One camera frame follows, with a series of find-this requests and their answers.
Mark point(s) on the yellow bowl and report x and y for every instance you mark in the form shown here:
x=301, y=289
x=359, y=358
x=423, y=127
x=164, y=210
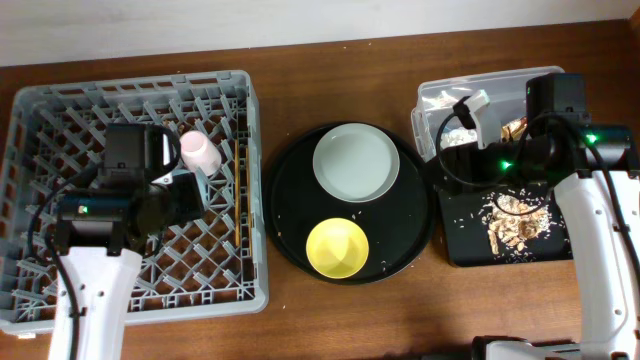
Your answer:
x=337, y=248

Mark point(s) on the grey plastic dishwasher rack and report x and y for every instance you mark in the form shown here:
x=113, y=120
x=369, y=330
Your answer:
x=190, y=271

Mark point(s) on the gold foil wrapper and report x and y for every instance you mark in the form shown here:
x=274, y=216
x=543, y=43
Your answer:
x=513, y=130

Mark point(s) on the white paper napkin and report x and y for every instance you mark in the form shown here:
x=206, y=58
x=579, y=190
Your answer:
x=459, y=136

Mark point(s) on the clear plastic bin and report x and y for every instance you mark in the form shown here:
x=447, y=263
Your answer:
x=506, y=91

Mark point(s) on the pink plastic cup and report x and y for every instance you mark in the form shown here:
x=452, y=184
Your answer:
x=198, y=152

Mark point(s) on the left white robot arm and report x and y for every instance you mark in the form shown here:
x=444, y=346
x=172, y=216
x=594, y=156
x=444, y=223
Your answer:
x=98, y=251

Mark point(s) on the black rectangular waste tray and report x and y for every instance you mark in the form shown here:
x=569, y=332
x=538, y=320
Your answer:
x=465, y=240

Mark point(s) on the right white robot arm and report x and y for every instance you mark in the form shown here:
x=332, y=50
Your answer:
x=592, y=173

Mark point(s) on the light grey round plate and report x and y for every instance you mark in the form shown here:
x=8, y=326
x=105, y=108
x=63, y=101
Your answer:
x=356, y=162

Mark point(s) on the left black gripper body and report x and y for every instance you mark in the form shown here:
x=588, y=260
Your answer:
x=190, y=198

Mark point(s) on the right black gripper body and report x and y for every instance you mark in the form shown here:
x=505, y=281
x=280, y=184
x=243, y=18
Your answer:
x=451, y=167

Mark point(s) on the food scraps and rice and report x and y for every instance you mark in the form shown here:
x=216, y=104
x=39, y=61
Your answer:
x=515, y=225

